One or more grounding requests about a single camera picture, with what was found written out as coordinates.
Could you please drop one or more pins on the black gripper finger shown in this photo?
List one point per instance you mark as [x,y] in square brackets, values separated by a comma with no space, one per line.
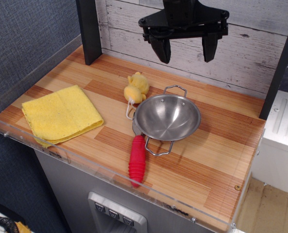
[161,49]
[209,47]

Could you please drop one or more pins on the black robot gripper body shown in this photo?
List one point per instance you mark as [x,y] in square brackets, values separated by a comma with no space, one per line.
[182,19]

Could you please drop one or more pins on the small steel pot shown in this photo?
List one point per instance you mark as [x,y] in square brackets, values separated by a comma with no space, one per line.
[169,117]

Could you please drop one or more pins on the yellow plush duck toy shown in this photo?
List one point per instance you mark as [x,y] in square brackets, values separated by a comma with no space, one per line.
[137,88]

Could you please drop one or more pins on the yellow folded cloth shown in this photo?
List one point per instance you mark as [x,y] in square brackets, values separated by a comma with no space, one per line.
[61,116]

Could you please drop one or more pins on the white ridged appliance top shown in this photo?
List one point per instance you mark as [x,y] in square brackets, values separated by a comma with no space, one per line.
[276,127]

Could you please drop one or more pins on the grey toy cabinet front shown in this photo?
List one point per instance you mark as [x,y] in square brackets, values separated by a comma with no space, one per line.
[72,186]

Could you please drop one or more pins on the silver button control panel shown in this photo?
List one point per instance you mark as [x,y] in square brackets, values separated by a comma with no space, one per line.
[115,214]

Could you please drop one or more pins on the clear acrylic table guard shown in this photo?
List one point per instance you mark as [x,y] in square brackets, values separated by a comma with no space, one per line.
[202,176]

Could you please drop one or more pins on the yellow object at corner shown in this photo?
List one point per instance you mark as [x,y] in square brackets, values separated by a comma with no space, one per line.
[22,228]

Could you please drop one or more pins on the black left vertical post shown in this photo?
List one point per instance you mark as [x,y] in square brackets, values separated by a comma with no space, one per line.
[89,27]

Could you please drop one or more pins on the black vertical post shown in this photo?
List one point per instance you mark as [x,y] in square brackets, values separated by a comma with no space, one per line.
[89,27]
[275,83]

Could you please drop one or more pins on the black right vertical post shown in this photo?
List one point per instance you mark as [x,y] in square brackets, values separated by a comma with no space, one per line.
[275,83]

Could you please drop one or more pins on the red handled metal fork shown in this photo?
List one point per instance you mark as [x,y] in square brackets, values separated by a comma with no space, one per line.
[137,162]

